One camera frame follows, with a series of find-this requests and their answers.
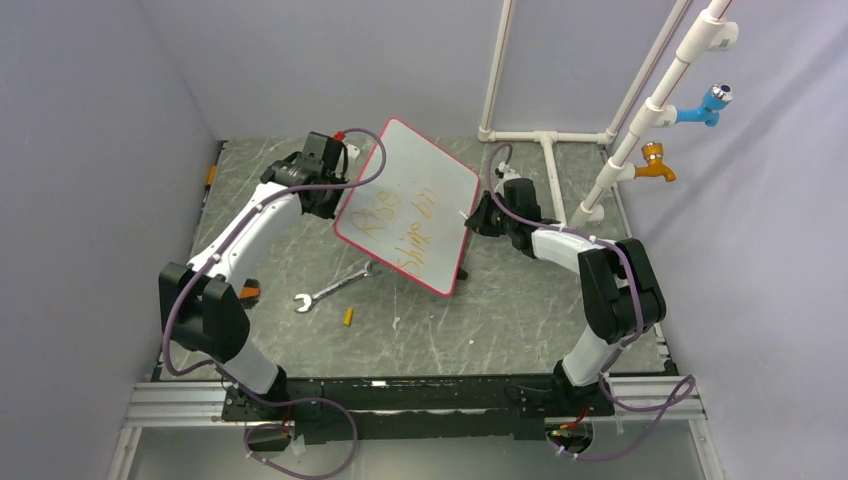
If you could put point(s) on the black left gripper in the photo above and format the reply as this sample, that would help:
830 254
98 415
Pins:
327 211

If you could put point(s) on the red-framed whiteboard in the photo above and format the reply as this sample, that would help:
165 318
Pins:
411 217

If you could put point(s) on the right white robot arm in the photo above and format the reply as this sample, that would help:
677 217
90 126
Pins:
621 295

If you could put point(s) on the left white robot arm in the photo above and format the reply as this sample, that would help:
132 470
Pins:
199 301

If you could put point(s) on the silver combination wrench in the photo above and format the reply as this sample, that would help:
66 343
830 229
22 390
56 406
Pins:
306 302

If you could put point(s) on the orange black brush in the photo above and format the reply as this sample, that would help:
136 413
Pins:
251 291

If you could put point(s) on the white corner pipe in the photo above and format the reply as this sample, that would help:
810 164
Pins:
498 63

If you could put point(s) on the orange tap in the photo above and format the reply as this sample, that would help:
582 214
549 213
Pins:
653 154

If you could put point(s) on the blue tap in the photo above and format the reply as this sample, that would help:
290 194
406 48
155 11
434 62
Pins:
717 97

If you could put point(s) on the white pipe with taps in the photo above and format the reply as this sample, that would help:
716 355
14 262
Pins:
710 31

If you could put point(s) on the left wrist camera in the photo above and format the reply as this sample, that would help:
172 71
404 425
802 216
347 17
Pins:
350 151

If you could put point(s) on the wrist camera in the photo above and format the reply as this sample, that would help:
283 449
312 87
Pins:
504 174
350 151

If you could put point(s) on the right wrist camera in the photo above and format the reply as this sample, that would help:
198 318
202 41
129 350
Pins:
504 174

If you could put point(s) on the white floor pipe frame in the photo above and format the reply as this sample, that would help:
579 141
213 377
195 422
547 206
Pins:
571 160

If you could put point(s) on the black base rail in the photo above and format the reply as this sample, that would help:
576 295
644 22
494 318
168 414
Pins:
520 406

